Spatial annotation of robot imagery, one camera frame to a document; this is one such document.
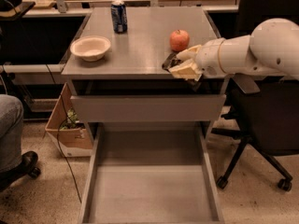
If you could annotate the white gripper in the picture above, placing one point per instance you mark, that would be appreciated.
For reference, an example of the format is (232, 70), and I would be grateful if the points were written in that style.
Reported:
(207, 57)

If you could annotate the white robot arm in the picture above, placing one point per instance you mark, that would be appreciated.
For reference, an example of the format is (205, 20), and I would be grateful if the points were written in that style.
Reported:
(271, 49)

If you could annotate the grey top drawer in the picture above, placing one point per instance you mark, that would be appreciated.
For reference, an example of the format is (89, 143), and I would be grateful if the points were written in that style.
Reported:
(143, 100)

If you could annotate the grey drawer cabinet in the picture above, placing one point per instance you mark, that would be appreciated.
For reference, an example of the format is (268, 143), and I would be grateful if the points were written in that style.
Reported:
(139, 54)

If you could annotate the open grey middle drawer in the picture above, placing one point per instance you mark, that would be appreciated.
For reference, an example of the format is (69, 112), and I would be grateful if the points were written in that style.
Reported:
(150, 177)

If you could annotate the red apple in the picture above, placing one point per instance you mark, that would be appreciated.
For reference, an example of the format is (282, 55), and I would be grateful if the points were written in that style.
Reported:
(179, 40)

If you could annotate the blue soda can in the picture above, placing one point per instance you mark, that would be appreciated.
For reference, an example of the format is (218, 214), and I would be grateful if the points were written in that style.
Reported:
(119, 16)

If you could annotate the black office chair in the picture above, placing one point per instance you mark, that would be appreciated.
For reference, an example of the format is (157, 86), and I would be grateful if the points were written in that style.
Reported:
(268, 119)

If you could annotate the white paper bowl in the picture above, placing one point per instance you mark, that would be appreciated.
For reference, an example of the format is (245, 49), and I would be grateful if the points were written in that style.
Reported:
(90, 48)

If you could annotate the cardboard box with items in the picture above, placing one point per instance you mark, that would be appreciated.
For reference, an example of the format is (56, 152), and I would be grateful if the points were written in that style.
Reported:
(65, 130)

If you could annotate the person leg in jeans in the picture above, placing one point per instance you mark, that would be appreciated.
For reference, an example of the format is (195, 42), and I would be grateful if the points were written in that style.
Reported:
(11, 119)

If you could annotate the black shoe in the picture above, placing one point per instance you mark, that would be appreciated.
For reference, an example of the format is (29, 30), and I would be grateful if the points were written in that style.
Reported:
(26, 167)

